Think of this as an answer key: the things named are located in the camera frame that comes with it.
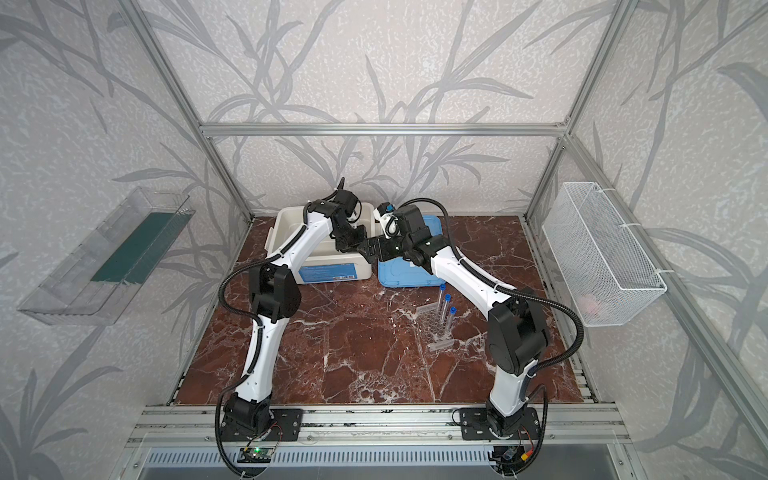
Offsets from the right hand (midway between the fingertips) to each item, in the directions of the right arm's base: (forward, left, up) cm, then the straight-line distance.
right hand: (373, 235), depth 85 cm
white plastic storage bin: (-2, +15, -12) cm, 19 cm away
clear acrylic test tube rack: (-18, -18, -21) cm, 34 cm away
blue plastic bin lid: (+2, -7, -24) cm, 25 cm away
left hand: (+8, +2, -11) cm, 14 cm away
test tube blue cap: (-13, -20, -15) cm, 28 cm away
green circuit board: (-50, +27, -23) cm, 62 cm away
